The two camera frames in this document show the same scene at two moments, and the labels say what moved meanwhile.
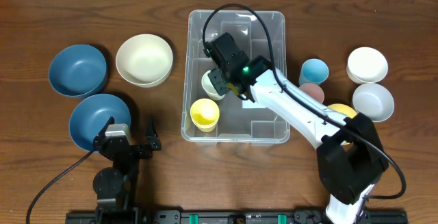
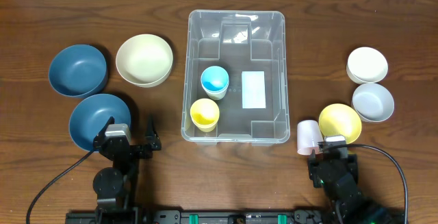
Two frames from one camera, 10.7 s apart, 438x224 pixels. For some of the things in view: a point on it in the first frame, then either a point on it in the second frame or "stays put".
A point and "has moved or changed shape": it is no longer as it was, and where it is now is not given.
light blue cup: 313,70 has moved or changed shape
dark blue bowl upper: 77,70 stays put
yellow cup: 204,112 stays put
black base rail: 224,217 stays put
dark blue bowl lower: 90,114 stays put
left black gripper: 152,141 stays put
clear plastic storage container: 211,118 stays put
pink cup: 314,90 has moved or changed shape
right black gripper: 221,85 to 313,168
